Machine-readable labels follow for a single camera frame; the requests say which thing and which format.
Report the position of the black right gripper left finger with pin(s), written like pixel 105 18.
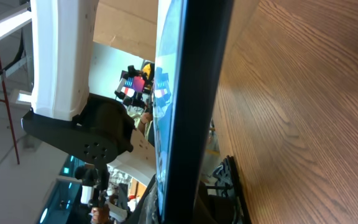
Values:
pixel 147 211

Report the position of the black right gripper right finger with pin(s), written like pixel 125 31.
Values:
pixel 228 186

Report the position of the Samsung Galaxy smartphone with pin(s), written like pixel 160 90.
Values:
pixel 190 44

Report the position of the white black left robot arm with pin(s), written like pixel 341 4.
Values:
pixel 64 113

